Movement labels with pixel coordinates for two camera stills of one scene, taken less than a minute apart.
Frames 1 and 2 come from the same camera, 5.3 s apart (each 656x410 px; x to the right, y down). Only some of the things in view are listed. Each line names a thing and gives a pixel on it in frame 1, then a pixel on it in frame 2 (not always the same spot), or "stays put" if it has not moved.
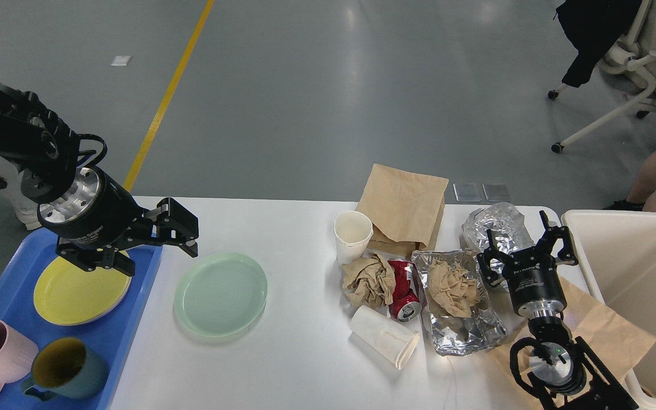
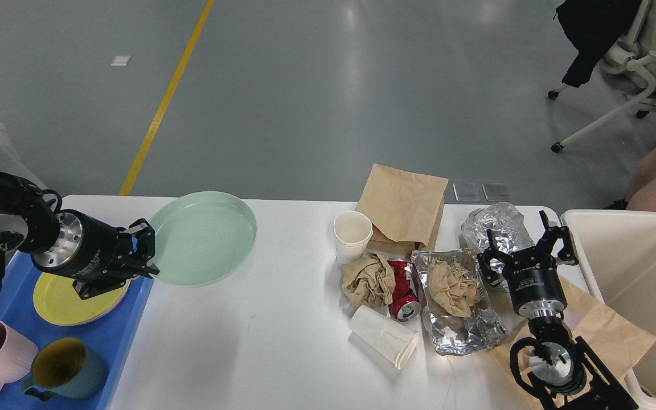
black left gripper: [98, 210] to [102, 255]
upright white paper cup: [353, 231] stays put
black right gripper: [535, 287] stays put
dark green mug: [64, 367] stays put
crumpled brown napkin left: [369, 281] stays put
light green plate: [221, 295] to [202, 238]
